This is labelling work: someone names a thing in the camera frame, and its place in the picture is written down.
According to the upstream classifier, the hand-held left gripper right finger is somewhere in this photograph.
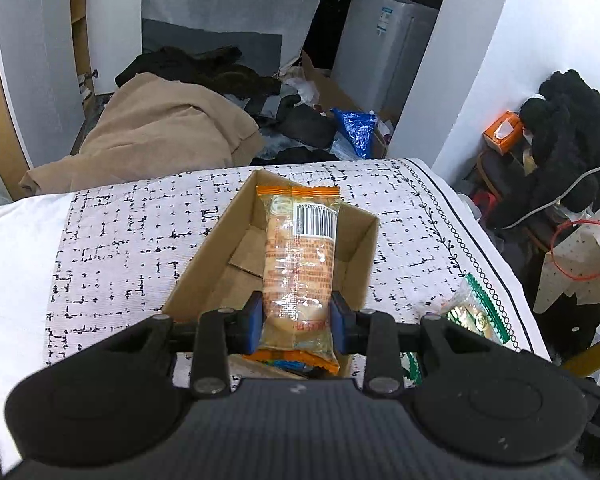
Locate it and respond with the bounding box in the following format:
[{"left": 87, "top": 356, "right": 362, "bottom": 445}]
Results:
[{"left": 330, "top": 292, "right": 523, "bottom": 395}]

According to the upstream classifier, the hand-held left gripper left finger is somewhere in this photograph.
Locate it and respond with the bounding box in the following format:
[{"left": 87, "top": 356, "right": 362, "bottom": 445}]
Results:
[{"left": 95, "top": 292, "right": 263, "bottom": 396}]

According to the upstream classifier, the cardboard box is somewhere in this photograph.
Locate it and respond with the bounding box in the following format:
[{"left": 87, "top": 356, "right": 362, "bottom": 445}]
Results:
[{"left": 162, "top": 170, "right": 380, "bottom": 381}]

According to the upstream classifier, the long orange snack packet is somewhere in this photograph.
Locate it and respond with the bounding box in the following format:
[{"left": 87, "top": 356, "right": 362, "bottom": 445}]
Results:
[{"left": 250, "top": 185, "right": 342, "bottom": 376}]

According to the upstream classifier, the blue green snack packet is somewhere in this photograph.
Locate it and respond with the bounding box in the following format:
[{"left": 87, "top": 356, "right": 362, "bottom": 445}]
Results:
[{"left": 257, "top": 352, "right": 313, "bottom": 368}]

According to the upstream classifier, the green clear snack packet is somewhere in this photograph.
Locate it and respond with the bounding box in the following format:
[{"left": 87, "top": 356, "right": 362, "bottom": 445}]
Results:
[{"left": 402, "top": 274, "right": 516, "bottom": 386}]

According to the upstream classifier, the white black printed cloth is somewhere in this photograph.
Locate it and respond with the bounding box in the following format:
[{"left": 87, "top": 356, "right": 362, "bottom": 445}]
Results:
[{"left": 45, "top": 157, "right": 551, "bottom": 396}]

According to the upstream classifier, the red plastic object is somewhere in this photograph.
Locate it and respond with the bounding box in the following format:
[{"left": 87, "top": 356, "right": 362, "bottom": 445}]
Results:
[{"left": 472, "top": 191, "right": 498, "bottom": 221}]

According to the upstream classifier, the blue plastic bag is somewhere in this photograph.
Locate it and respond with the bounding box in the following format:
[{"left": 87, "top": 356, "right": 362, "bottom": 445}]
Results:
[{"left": 330, "top": 108, "right": 378, "bottom": 160}]

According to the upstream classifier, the dark grey floor garment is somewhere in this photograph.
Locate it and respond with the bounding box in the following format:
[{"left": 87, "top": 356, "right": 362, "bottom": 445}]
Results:
[{"left": 257, "top": 92, "right": 338, "bottom": 148}]

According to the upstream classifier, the beige cloth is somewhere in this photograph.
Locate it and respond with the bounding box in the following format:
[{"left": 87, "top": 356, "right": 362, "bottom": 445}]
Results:
[{"left": 20, "top": 72, "right": 263, "bottom": 196}]

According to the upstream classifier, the brown floor carton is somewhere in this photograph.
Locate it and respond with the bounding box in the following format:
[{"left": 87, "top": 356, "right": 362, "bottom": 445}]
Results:
[{"left": 300, "top": 50, "right": 401, "bottom": 158}]

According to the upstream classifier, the white plastic bag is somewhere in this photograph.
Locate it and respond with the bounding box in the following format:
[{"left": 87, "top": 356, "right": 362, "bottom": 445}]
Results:
[{"left": 282, "top": 75, "right": 321, "bottom": 106}]

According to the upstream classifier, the orange tissue box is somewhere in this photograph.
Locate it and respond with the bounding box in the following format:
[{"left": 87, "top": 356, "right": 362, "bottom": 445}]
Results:
[{"left": 482, "top": 112, "right": 526, "bottom": 155}]

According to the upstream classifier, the white bed sheet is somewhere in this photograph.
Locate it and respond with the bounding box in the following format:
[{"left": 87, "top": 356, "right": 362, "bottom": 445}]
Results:
[{"left": 0, "top": 157, "right": 556, "bottom": 471}]

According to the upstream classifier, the dark brown clothes heap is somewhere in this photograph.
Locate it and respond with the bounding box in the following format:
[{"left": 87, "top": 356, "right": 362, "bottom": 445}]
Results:
[{"left": 115, "top": 46, "right": 281, "bottom": 98}]

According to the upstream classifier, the white refrigerator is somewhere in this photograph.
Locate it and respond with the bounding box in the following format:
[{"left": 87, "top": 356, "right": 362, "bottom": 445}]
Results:
[{"left": 330, "top": 0, "right": 438, "bottom": 116}]

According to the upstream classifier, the black fluffy garment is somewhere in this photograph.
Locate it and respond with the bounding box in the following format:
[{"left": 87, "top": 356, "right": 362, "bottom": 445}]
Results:
[{"left": 485, "top": 70, "right": 600, "bottom": 228}]

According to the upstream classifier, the white wardrobe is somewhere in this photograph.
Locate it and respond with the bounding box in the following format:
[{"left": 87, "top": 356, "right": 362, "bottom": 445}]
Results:
[{"left": 0, "top": 0, "right": 143, "bottom": 201}]

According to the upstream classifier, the red cable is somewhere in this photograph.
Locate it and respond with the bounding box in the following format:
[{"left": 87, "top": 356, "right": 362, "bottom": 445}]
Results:
[{"left": 550, "top": 215, "right": 600, "bottom": 281}]

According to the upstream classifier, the white cable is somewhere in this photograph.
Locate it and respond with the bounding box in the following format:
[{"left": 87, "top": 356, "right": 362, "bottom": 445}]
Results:
[{"left": 505, "top": 166, "right": 600, "bottom": 228}]

